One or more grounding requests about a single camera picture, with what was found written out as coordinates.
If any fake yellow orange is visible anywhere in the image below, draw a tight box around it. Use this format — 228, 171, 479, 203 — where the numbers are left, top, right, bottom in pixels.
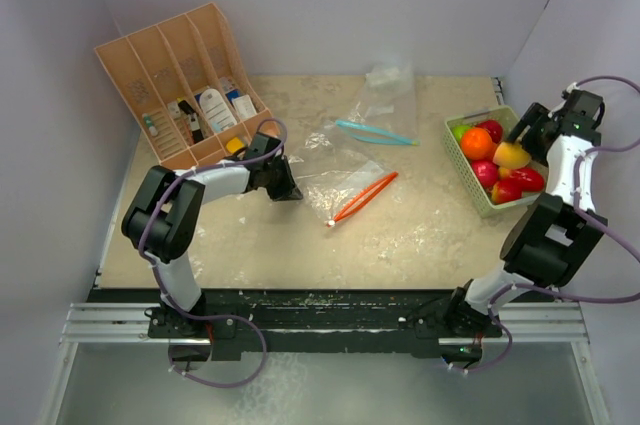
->
492, 142, 531, 169

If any clear bag red zipper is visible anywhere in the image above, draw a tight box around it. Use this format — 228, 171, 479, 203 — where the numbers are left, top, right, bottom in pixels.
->
287, 131, 400, 228

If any red fake apple with stem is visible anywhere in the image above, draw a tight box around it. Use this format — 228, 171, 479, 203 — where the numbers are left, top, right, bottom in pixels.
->
471, 160, 500, 190

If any fake orange persimmon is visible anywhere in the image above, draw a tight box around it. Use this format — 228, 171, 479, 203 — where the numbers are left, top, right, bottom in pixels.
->
459, 127, 495, 161

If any red yellow fake apple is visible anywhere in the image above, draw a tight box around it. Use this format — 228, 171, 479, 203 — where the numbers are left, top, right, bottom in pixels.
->
490, 179, 523, 205

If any green fake fruit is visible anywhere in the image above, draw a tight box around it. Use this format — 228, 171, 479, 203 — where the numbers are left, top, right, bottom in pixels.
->
451, 124, 471, 143

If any clear bag blue zipper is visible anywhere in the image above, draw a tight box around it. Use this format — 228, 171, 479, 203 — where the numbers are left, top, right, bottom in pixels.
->
336, 63, 419, 146

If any red fake pepper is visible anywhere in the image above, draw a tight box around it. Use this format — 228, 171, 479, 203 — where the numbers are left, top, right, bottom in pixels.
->
509, 167, 545, 193

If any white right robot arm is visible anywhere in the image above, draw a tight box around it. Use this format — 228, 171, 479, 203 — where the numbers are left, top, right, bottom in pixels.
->
443, 89, 607, 336

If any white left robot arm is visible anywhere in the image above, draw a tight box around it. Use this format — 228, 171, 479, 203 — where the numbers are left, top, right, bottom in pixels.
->
121, 132, 303, 337

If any yellow grey block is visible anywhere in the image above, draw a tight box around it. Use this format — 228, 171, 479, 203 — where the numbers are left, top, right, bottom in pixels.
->
225, 137, 247, 155

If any green perforated basket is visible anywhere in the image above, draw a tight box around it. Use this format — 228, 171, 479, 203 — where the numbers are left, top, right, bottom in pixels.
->
443, 106, 546, 218

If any white blue card pack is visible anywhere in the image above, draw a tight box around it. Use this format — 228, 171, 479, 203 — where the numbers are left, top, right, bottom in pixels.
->
198, 88, 238, 133

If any pink desk organizer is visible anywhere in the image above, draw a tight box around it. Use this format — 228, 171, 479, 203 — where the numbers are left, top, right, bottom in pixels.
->
95, 3, 279, 169

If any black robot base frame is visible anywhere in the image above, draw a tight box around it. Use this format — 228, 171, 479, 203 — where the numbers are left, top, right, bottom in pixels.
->
145, 289, 502, 361

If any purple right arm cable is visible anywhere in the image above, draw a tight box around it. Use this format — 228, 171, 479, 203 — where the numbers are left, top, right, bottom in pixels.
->
464, 75, 640, 376

